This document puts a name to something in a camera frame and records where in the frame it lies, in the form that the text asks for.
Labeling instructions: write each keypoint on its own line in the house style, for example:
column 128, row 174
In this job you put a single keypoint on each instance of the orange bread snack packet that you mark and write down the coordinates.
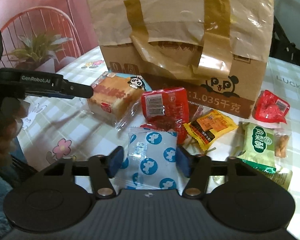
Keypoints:
column 116, row 97

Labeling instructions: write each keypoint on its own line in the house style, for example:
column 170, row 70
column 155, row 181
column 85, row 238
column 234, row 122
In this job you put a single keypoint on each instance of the taped cardboard box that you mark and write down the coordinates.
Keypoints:
column 216, row 49

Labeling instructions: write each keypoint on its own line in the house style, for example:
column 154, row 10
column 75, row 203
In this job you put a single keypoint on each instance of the green tortilla chip bag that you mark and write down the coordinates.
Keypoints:
column 280, row 175

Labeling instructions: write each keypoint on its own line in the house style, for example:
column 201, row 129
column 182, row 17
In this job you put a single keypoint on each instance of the white blue dotted packet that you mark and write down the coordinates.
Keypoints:
column 150, row 161

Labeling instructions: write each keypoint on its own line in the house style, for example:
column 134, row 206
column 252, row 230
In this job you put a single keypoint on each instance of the green checked tablecloth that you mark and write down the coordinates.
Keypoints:
column 52, row 120

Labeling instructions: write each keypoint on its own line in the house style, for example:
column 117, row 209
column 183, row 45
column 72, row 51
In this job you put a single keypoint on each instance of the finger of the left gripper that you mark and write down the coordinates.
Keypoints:
column 51, row 85

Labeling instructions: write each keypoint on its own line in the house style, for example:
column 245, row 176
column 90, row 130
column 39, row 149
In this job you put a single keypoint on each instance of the person left hand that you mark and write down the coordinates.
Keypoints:
column 12, row 111

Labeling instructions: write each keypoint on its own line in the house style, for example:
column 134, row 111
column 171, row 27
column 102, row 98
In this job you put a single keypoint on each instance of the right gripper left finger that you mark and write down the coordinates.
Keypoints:
column 102, row 168

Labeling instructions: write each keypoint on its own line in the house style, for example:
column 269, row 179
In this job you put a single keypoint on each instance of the potted green plant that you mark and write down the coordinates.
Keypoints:
column 38, row 48

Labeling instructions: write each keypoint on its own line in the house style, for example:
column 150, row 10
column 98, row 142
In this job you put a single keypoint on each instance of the yellow orange snack packet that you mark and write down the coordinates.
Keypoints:
column 209, row 127

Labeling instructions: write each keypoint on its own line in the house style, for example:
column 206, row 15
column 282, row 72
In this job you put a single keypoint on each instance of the green pineapple cake packet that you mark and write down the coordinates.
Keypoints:
column 258, row 145

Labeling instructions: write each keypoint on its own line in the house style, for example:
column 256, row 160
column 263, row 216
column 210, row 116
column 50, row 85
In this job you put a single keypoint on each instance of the small red snack packet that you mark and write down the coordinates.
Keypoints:
column 270, row 108

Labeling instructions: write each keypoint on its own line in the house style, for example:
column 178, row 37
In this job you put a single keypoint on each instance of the red barcode snack packet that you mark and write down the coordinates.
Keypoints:
column 166, row 110

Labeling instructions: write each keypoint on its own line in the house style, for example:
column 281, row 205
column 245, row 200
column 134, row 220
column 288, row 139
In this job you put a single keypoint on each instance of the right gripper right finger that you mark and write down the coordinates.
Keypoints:
column 196, row 168

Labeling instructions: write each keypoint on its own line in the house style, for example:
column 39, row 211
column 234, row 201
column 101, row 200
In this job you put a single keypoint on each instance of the black exercise bike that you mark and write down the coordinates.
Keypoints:
column 286, row 34

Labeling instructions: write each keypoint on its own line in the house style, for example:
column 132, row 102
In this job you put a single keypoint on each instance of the clear peanut snack packet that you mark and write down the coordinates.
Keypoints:
column 281, row 138

